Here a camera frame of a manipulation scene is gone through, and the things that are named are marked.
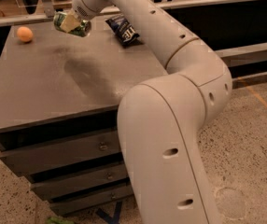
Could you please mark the grey drawer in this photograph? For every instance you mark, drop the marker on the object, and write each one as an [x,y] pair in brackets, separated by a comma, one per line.
[67,184]
[91,199]
[61,152]

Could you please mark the grey drawer cabinet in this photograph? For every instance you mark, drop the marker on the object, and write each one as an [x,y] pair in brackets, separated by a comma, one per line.
[62,85]

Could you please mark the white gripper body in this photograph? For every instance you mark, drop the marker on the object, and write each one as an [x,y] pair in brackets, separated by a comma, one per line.
[81,8]

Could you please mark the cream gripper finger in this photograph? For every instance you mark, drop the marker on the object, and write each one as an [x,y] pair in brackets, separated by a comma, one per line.
[69,22]

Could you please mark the middle grey drawer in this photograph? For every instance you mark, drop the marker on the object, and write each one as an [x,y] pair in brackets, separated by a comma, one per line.
[67,184]

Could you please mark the top grey drawer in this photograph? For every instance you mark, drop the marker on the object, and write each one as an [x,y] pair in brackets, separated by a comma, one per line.
[61,152]

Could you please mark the grey metal railing frame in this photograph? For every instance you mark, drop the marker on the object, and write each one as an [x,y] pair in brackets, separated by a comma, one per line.
[180,52]

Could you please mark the orange fruit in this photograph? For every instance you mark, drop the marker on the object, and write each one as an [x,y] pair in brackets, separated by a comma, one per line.
[25,34]

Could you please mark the bottom grey drawer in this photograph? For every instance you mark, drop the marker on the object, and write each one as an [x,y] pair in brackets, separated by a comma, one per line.
[91,199]

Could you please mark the green object on floor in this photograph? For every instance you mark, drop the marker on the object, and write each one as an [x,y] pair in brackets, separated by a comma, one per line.
[57,220]

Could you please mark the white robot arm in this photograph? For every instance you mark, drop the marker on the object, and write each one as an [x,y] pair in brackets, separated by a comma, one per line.
[158,119]

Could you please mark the dark blue chip bag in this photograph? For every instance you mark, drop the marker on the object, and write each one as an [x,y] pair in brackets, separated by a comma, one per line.
[122,29]

